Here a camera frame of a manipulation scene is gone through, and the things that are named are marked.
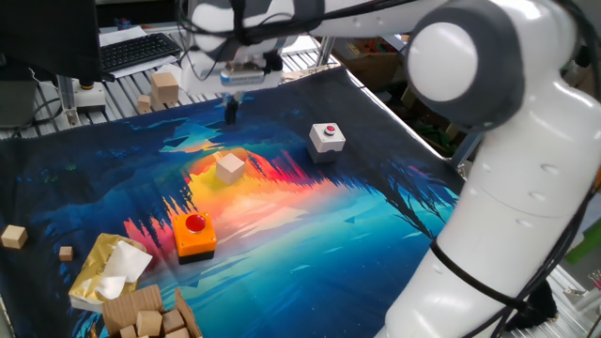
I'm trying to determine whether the gold tissue pack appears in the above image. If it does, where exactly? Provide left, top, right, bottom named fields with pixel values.
left=68, top=233, right=154, bottom=314

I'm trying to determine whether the black monitor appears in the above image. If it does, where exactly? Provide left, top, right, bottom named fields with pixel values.
left=0, top=0, right=102, bottom=84

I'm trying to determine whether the orange push-button box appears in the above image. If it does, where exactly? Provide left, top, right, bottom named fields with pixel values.
left=172, top=211, right=219, bottom=266

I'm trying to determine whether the colourful landscape print mat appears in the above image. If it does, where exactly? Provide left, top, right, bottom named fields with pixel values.
left=0, top=65, right=466, bottom=338

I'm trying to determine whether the aluminium profile post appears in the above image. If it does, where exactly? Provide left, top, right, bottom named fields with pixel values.
left=316, top=36, right=337, bottom=67
left=450, top=131, right=485, bottom=168
left=58, top=74, right=79, bottom=127

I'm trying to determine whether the large wooden block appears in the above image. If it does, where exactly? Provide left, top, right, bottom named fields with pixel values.
left=149, top=71, right=180, bottom=105

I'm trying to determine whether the white paper sheet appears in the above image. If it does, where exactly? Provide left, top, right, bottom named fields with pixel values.
left=157, top=63, right=187, bottom=93
left=112, top=54, right=178, bottom=79
left=99, top=25, right=149, bottom=47

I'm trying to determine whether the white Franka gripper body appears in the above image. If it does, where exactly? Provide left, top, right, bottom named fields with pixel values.
left=180, top=48, right=284, bottom=95

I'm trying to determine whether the white grey push-button box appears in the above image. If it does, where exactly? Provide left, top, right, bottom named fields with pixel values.
left=306, top=122, right=347, bottom=164

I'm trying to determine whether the open cardboard box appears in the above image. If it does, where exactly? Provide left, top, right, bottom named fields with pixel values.
left=101, top=284, right=204, bottom=338

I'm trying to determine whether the brown carton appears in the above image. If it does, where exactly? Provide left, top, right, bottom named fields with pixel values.
left=335, top=37, right=406, bottom=93

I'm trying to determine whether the green plastic object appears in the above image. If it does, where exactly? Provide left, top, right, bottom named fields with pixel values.
left=565, top=220, right=601, bottom=264

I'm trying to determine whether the black keyboard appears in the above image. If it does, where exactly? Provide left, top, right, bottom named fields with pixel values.
left=99, top=32, right=183, bottom=74

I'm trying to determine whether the light wooden cube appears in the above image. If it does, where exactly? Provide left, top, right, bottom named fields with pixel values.
left=214, top=152, right=247, bottom=186

